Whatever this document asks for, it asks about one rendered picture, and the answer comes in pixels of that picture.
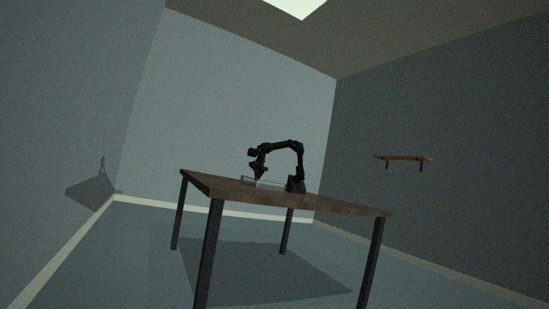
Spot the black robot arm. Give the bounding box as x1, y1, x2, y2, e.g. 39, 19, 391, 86
247, 139, 305, 184

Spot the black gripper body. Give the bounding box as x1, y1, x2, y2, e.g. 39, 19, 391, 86
251, 158, 268, 171

